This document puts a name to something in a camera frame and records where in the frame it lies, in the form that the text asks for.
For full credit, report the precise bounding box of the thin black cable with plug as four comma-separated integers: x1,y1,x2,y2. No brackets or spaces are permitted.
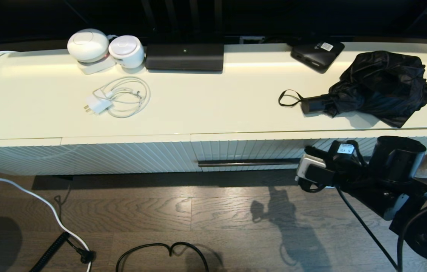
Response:
54,195,96,265

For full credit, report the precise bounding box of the white fluted cabinet front panel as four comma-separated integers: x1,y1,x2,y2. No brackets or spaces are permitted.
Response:
62,135,200,175

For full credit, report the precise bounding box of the black folding umbrella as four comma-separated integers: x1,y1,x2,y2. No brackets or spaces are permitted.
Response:
278,50,427,128

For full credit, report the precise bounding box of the black set-top box with label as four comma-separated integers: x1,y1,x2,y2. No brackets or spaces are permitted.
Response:
291,41,345,73

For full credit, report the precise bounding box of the white tv cabinet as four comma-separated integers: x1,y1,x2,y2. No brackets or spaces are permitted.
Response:
0,42,427,176

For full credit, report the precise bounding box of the thin black camera cable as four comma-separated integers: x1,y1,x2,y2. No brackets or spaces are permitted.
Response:
297,179,399,272

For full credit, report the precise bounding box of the small white round device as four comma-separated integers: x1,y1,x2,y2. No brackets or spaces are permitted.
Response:
109,35,145,70

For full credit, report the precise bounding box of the black coiled cable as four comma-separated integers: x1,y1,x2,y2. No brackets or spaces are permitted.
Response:
30,232,69,272

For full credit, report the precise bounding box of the white fluted drawer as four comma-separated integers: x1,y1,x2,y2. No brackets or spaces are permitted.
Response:
191,128,427,173

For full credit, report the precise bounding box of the white coiled charging cable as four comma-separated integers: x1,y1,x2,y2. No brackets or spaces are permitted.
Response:
92,77,151,119

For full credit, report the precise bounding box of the white flat base box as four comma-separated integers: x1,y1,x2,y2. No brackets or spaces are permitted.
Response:
77,56,116,75

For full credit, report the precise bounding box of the black flat rectangular box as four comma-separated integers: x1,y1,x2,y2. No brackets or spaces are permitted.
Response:
145,43,224,72

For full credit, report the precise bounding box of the large white round device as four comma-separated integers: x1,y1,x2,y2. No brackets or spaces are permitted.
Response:
67,29,109,63

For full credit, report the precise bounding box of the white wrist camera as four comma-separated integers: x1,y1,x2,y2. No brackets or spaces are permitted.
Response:
296,155,336,188

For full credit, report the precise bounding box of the white charger plug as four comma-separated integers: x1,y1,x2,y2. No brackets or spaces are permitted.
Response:
83,94,112,115

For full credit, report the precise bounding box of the black looped cable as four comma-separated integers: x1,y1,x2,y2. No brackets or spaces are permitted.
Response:
116,242,209,272

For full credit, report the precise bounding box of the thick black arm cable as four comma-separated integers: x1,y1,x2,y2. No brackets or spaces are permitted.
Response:
396,199,427,272

